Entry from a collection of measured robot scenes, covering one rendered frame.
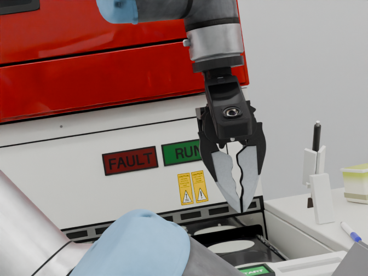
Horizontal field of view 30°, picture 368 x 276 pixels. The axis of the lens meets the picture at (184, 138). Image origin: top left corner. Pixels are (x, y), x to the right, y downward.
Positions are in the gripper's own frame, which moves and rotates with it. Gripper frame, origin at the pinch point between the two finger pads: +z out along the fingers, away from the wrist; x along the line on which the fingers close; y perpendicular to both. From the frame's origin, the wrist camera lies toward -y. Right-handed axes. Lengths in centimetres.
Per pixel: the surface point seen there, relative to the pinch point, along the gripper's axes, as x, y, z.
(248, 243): -7.5, 46.7, 16.1
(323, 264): -10.2, 0.5, 10.4
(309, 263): -8.6, 1.7, 10.2
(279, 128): -54, 208, 3
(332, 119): -79, 208, 3
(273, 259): -9.1, 30.5, 16.0
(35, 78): 30, 52, -24
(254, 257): -6.4, 35.0, 16.1
